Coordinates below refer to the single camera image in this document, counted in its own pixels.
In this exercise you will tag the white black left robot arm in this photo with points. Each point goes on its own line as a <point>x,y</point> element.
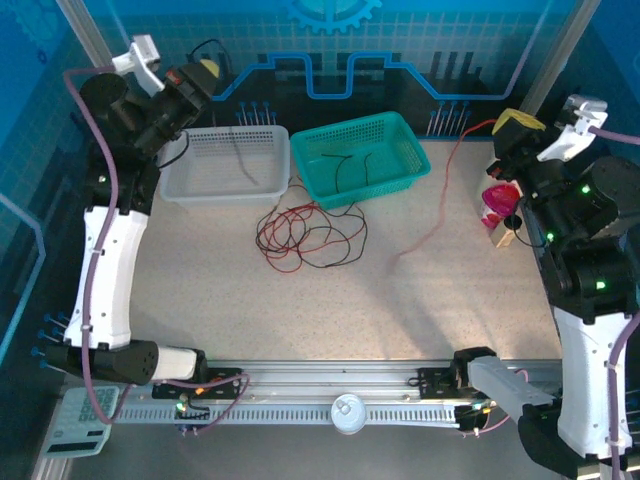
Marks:
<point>112,275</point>

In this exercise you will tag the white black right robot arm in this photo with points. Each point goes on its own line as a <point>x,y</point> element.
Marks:
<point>585,375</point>

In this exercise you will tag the pink yogurt cup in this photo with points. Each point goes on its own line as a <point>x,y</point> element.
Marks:
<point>497,200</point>

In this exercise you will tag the white plastic basket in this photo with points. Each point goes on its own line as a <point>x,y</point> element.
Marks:
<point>220,170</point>

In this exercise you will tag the teal plastic basket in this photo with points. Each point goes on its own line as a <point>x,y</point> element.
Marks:
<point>395,145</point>

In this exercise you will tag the grey calculator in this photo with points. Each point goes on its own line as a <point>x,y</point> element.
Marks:
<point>82,420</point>

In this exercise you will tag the aluminium frame post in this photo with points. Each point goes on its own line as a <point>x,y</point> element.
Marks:
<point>555,55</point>
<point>82,30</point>

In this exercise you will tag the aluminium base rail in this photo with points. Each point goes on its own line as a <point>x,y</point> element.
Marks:
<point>325,372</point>

